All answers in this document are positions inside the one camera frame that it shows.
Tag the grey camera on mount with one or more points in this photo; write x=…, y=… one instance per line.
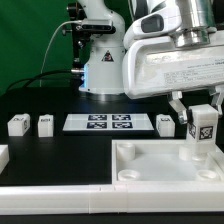
x=96, y=26

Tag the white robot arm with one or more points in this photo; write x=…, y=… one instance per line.
x=103, y=72

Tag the white square table top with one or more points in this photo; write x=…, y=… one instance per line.
x=145, y=161

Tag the white marker base plate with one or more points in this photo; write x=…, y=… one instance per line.
x=107, y=122

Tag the white fence piece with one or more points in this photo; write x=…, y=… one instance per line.
x=4, y=157
x=217, y=156

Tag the white front fence rail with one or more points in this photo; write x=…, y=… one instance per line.
x=155, y=197

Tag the white right fence piece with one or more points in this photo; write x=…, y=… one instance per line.
x=217, y=156

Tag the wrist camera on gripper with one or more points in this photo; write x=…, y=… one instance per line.
x=152, y=25

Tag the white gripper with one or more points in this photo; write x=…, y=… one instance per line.
x=155, y=67

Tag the white left fence piece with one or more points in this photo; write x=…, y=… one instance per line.
x=4, y=157

